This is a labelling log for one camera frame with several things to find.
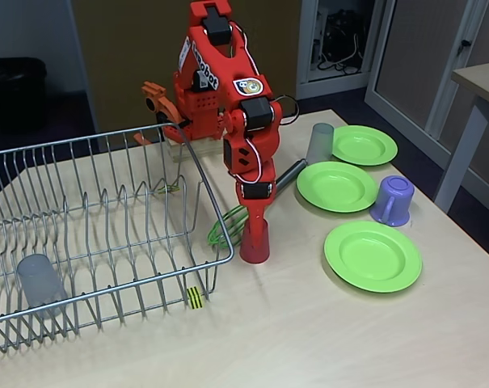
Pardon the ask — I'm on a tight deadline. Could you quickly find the red plastic cup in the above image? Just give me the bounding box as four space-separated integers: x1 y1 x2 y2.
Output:
238 217 272 264

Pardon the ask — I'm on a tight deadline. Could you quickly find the green whisk with metal handle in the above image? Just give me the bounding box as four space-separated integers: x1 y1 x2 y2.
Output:
206 158 309 247

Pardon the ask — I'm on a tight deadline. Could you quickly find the translucent grey plastic cup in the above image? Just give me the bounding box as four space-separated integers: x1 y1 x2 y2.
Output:
16 253 70 318
306 123 335 162

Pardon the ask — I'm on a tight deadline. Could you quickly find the purple plastic mug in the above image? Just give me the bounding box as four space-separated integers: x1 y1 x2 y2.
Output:
369 175 415 228

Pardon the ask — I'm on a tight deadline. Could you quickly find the wooden base block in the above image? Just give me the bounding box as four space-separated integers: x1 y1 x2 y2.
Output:
165 133 229 162

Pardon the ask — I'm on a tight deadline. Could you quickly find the green plastic plate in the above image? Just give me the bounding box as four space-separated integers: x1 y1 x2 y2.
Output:
331 124 398 167
323 221 424 294
295 160 377 214

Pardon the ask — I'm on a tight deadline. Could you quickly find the yellow black striped tape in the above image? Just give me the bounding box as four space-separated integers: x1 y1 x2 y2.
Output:
186 285 205 311

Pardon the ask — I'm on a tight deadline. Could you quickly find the orange table clamp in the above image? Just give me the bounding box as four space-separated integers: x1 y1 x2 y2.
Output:
133 81 188 146

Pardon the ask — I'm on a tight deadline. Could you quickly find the white tambour door cabinet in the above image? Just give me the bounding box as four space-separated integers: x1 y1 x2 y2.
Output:
296 0 489 195

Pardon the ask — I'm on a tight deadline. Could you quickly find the brown pin board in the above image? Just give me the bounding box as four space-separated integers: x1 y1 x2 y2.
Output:
70 0 301 134

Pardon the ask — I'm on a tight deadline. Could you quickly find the beige side table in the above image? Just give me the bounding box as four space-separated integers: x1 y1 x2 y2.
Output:
433 60 489 213

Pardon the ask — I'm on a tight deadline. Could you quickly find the metal wire dish rack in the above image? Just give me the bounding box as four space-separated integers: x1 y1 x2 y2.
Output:
0 123 236 357

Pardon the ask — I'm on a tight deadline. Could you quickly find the tangled cables and electronics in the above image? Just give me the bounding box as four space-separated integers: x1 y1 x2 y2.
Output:
317 8 366 76

